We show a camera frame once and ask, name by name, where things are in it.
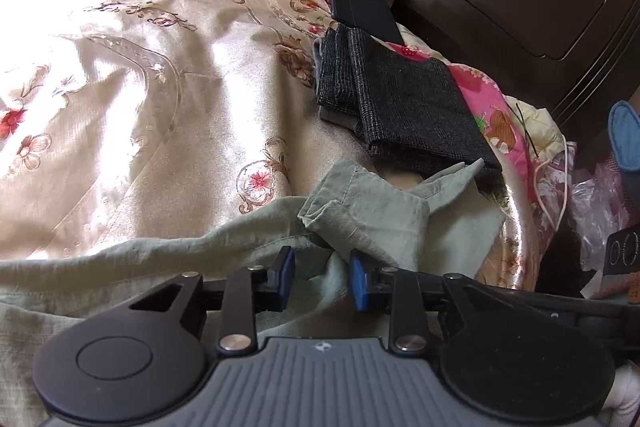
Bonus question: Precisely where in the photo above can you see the thin black wire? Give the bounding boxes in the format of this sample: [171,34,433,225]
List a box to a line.
[514,101,542,158]

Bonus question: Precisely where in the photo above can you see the blue slipper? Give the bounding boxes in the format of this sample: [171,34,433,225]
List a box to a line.
[607,101,640,174]

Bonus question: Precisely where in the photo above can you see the clear plastic bag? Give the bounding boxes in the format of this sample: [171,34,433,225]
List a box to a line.
[569,161,640,274]

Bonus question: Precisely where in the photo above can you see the black printed box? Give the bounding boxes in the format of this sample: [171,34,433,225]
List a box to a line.
[604,224,640,281]

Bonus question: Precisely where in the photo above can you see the black flat case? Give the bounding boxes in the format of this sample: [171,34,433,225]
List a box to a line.
[328,0,405,46]

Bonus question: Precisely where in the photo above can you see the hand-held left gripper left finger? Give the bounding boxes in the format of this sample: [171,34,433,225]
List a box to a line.
[129,246,297,356]

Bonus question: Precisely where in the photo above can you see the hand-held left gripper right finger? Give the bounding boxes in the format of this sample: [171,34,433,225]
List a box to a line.
[349,249,507,356]

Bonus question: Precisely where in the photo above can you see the green pants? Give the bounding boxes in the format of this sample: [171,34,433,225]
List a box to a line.
[0,157,509,427]

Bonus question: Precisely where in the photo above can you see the cream floral bedspread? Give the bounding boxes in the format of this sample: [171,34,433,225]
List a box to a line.
[0,0,546,293]

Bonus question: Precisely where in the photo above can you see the dark grey folded cloth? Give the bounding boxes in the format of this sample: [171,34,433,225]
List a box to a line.
[315,24,504,194]

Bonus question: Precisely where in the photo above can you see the white cable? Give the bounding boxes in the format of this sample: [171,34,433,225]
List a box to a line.
[532,141,572,234]

